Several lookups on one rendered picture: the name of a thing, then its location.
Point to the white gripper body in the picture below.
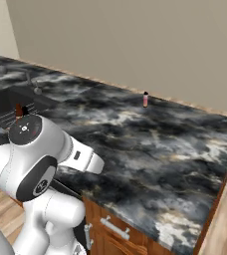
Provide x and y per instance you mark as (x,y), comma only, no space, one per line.
(96,164)

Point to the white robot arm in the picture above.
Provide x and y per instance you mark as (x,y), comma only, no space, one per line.
(36,156)

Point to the small pink bottle black cap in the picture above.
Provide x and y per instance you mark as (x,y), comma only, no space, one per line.
(145,100)

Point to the black capped bottle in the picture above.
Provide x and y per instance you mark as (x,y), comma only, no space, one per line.
(25,111)

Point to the brown bottle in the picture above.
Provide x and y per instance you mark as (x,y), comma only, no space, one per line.
(18,111)

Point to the grey sink tap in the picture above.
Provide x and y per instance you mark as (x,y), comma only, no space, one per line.
(28,79)

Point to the dark sink basin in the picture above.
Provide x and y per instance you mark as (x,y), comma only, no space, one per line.
(6,101)

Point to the wooden drawer front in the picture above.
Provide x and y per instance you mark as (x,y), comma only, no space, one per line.
(135,237)

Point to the wooden cupboard door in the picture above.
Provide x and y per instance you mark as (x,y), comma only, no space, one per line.
(113,247)

